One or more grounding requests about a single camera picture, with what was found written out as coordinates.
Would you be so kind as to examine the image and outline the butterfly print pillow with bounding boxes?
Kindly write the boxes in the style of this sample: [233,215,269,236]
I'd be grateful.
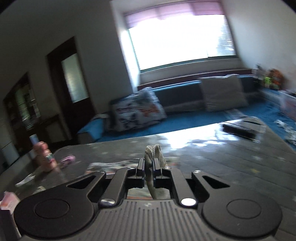
[111,87,167,132]

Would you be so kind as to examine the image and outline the blue corner sofa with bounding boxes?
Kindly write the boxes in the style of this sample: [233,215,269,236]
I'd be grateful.
[78,75,295,144]

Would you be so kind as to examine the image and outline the small pink crumpled cloth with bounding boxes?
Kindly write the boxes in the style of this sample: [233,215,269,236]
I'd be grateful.
[60,155,76,168]

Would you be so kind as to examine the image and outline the pink rabbit figurine with eyes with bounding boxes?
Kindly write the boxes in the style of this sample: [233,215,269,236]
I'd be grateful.
[33,142,57,172]

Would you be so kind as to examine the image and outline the plain white pillow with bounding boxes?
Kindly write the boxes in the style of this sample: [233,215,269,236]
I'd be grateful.
[200,74,248,112]

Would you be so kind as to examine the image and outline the black tray on table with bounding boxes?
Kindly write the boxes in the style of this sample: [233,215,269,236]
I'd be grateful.
[221,119,266,142]

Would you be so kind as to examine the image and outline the dark wooden door with glass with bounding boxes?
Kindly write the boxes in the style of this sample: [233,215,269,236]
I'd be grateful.
[46,37,95,143]

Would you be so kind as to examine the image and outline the dark wooden cabinet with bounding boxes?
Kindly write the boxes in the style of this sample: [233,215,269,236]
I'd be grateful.
[3,73,40,156]

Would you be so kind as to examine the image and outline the green and orange plush toys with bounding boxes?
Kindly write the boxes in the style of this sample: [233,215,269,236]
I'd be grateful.
[263,68,284,91]

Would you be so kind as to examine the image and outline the clear plastic storage box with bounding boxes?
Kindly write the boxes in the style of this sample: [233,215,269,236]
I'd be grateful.
[279,90,296,121]

